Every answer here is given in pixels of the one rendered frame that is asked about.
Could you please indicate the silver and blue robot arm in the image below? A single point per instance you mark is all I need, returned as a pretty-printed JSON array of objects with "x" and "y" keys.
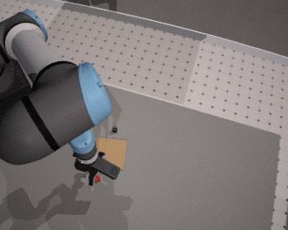
[{"x": 69, "y": 101}]

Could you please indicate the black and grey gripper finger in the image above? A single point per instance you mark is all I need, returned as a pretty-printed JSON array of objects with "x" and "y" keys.
[
  {"x": 103, "y": 155},
  {"x": 85, "y": 180}
]

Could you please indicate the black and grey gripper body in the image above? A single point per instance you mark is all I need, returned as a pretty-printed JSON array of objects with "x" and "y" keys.
[{"x": 84, "y": 166}]

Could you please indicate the tan flat mat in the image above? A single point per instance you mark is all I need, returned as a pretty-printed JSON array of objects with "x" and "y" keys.
[{"x": 114, "y": 149}]

